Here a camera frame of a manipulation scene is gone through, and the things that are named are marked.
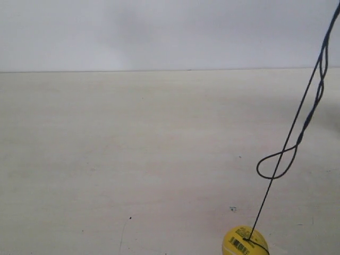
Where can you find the yellow tennis ball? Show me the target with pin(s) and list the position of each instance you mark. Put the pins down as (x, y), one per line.
(241, 240)

